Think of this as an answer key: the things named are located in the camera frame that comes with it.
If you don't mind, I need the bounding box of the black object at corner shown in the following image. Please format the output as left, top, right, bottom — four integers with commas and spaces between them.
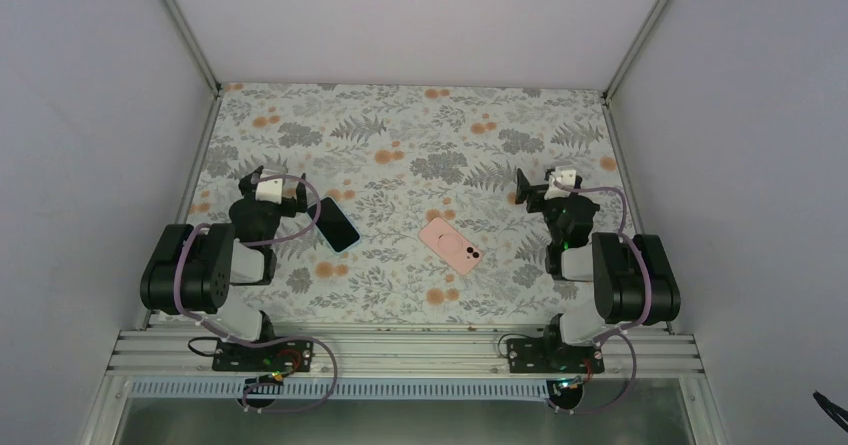
812, 391, 848, 432

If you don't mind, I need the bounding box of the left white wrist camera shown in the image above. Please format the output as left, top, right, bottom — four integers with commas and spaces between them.
254, 169, 285, 205

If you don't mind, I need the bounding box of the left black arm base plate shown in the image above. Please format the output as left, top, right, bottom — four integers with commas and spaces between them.
211, 340, 314, 375

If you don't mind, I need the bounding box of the aluminium rail frame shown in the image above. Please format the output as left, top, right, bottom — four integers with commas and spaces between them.
82, 321, 726, 444

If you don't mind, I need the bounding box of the floral patterned table mat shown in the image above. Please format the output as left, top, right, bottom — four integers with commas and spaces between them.
188, 83, 634, 326

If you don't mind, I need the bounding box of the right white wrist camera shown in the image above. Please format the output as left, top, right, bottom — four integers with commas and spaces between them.
544, 166, 578, 200

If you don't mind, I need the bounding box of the black phone light-blue case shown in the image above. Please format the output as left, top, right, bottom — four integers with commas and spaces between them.
307, 197, 362, 253

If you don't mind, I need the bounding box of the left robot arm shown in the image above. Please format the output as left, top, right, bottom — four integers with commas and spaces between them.
140, 167, 315, 370

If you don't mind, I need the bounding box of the pink phone case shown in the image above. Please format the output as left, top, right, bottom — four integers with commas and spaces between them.
418, 217, 483, 276

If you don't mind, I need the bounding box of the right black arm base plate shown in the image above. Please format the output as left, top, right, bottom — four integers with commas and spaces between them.
506, 338, 605, 374

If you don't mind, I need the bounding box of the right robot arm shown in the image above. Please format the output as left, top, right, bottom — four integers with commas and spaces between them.
515, 167, 681, 372

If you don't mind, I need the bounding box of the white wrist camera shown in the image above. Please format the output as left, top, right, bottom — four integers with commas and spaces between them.
254, 169, 285, 205
544, 166, 578, 200

